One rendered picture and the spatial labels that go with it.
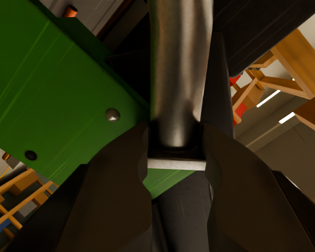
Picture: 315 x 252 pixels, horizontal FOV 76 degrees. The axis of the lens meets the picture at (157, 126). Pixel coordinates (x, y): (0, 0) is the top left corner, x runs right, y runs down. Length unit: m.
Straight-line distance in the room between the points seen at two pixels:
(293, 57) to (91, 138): 0.86
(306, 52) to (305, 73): 0.08
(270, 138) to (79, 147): 7.54
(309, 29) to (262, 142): 4.58
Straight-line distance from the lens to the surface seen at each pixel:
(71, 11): 0.57
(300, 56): 0.95
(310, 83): 0.97
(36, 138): 0.19
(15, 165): 0.41
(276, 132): 7.64
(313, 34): 9.89
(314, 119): 0.64
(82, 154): 0.18
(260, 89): 4.39
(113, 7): 0.73
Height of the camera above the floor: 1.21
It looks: 4 degrees up
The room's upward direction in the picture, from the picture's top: 138 degrees clockwise
